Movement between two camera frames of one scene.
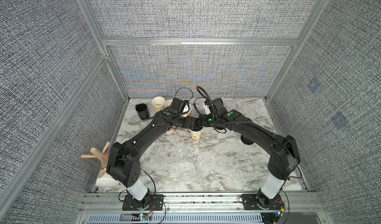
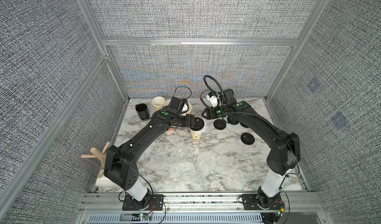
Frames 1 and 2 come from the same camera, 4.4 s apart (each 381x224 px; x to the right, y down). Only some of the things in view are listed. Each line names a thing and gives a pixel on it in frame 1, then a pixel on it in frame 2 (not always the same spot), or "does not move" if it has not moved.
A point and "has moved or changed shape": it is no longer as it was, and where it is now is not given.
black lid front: (246, 140) has moved or changed shape
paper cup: (196, 136) does not move
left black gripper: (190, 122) does not move
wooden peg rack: (102, 156) does not move
